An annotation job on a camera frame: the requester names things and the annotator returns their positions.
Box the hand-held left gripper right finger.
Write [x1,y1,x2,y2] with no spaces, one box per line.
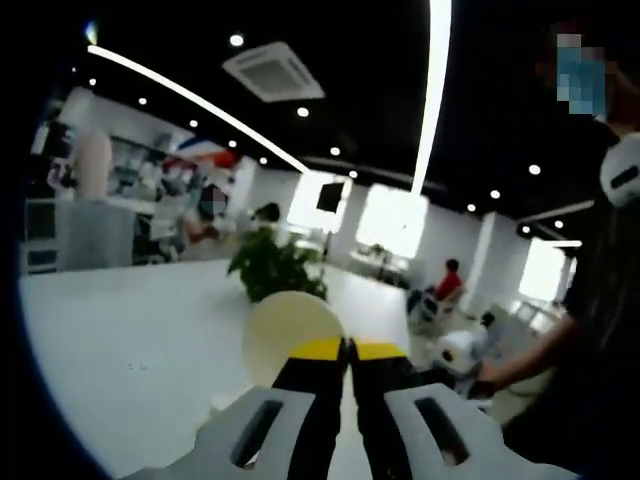
[349,337,566,480]

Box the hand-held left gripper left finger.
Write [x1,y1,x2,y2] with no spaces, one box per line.
[122,335,350,480]

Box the white printed paper cup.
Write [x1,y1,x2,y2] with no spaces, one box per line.
[241,290,347,396]

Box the person's right hand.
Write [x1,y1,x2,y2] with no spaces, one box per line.
[472,357,517,397]

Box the white chair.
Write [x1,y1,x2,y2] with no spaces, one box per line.
[407,287,469,332]

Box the person's dark-clothed torso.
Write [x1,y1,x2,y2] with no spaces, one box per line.
[502,19,640,471]

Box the green potted plant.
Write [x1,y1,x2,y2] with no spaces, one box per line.
[227,227,330,305]

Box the white table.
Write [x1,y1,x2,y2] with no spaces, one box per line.
[18,258,416,480]

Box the hanging black monitor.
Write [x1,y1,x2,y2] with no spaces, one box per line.
[315,182,347,212]

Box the white chest device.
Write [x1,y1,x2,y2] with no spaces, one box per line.
[599,132,640,209]

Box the straight ceiling light strip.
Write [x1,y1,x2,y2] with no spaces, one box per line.
[410,0,454,195]

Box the ceiling air conditioner vent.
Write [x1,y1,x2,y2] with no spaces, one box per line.
[222,42,326,105]

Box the curved ceiling light strip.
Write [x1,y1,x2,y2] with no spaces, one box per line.
[87,44,307,175]

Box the group of round ceiling downlights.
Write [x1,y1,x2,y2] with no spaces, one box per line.
[84,32,569,236]

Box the red blue wall banner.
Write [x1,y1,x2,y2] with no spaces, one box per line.
[162,134,242,174]

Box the white wall shelving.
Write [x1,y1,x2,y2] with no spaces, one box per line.
[107,133,169,201]

